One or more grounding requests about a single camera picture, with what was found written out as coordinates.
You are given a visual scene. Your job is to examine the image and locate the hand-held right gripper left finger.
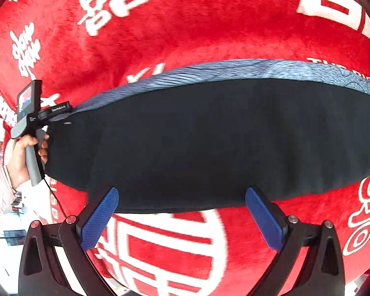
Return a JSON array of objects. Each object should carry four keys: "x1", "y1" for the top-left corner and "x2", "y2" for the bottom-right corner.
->
[{"x1": 18, "y1": 186, "x2": 120, "y2": 296}]

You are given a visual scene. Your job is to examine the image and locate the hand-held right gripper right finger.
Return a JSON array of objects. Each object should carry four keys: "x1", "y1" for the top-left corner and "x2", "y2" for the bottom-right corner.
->
[{"x1": 245, "y1": 186, "x2": 346, "y2": 296}]

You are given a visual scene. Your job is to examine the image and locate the black pants with blue lining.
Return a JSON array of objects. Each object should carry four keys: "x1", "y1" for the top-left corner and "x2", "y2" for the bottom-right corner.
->
[{"x1": 45, "y1": 60, "x2": 370, "y2": 215}]

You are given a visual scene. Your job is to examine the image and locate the person's left forearm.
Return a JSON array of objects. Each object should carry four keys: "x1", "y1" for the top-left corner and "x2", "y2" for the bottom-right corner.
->
[{"x1": 0, "y1": 165, "x2": 54, "y2": 225}]

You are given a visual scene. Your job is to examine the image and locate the person's left hand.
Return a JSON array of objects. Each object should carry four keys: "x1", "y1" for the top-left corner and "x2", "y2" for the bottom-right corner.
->
[{"x1": 6, "y1": 132, "x2": 50, "y2": 190}]

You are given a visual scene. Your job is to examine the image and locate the red printed blanket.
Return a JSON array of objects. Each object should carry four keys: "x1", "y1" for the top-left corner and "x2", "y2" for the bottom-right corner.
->
[{"x1": 0, "y1": 0, "x2": 370, "y2": 296}]

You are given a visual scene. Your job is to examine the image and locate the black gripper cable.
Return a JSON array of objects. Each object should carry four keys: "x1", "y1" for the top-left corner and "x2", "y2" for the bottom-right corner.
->
[{"x1": 44, "y1": 176, "x2": 68, "y2": 219}]

